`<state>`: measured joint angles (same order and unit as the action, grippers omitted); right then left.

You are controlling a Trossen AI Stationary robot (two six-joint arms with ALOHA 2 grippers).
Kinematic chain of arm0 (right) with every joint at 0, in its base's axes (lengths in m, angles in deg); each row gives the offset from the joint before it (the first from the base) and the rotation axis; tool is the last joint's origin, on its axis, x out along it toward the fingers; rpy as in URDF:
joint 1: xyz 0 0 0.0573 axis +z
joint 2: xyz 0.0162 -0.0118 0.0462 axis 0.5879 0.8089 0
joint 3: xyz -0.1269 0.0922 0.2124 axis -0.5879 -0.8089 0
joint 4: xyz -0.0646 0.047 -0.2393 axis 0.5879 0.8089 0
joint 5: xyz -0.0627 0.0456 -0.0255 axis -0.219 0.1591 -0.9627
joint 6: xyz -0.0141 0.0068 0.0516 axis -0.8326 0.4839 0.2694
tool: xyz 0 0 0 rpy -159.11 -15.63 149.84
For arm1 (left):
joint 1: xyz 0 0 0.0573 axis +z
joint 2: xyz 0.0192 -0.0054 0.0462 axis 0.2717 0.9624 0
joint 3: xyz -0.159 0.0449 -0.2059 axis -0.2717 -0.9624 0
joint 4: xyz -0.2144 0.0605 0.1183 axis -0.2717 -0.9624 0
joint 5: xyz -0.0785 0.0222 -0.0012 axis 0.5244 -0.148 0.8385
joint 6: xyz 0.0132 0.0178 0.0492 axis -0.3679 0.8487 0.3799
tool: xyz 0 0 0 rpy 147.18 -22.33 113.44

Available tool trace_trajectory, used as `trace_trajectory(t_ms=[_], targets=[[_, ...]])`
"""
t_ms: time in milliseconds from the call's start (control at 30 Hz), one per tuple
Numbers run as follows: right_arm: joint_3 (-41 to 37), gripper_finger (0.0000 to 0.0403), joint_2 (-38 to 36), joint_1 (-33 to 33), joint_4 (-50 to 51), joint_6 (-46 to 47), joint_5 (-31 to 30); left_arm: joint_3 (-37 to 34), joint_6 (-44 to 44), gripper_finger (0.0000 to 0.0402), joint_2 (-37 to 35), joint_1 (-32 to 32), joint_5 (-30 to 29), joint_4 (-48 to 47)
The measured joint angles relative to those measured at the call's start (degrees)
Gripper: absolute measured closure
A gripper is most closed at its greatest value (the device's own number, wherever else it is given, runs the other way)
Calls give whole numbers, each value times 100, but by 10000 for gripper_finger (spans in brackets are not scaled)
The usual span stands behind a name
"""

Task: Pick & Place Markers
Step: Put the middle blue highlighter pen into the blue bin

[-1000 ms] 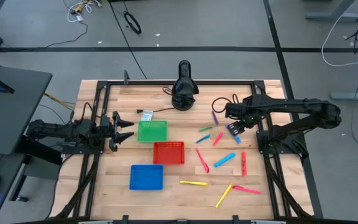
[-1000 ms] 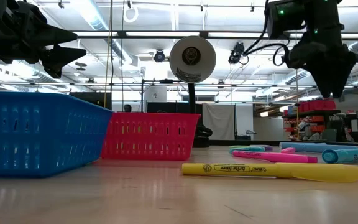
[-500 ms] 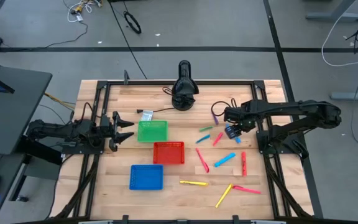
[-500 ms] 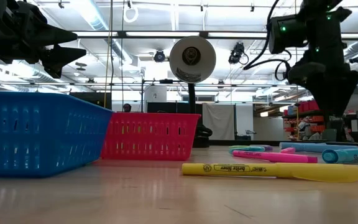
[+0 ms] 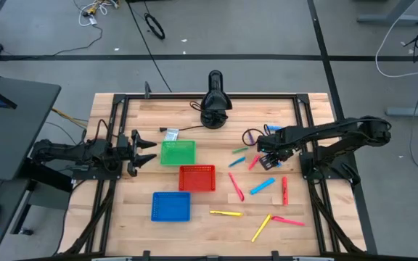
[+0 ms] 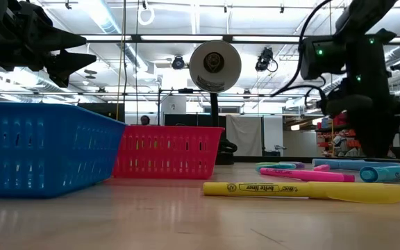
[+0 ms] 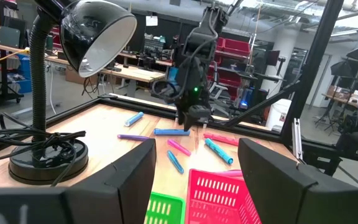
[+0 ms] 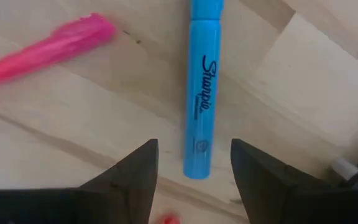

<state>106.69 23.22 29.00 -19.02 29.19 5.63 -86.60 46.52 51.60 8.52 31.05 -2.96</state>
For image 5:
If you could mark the purple highlighter marker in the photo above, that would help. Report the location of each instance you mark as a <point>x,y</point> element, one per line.
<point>251,138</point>

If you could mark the black aluminium rig frame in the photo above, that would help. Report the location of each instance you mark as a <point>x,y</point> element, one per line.
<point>212,96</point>

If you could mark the blue plastic basket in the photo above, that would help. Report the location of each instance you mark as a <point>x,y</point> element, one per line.
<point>171,206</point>

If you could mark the yellow highlighter marker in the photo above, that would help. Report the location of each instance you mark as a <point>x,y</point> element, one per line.
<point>261,228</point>
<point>225,213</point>

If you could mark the white paper packet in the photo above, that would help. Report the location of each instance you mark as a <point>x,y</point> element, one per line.
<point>171,134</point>

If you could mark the black desk lamp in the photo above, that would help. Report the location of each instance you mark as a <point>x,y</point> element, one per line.
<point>215,101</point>

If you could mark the black side desk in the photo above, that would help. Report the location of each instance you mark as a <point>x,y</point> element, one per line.
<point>16,134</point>

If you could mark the green plastic basket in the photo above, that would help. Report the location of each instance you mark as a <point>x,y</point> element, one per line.
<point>178,153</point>

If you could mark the green highlighter marker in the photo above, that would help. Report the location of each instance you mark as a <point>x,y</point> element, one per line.
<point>240,149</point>

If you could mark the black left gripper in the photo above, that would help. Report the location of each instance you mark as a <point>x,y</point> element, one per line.
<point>125,148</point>

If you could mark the red plastic basket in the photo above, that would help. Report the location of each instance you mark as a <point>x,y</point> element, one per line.
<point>197,178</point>

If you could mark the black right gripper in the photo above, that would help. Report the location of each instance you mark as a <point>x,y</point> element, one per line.
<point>269,161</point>

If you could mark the grey desk foot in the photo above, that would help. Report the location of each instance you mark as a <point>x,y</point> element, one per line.
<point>390,19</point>
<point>412,111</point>

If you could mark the red highlighter marker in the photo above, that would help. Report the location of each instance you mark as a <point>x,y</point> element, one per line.
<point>284,190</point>

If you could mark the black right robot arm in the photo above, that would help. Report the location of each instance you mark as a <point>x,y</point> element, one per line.
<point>339,132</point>

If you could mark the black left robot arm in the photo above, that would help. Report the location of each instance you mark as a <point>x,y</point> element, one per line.
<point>85,150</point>

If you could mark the teal highlighter marker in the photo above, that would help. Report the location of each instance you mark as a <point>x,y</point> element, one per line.
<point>237,161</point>

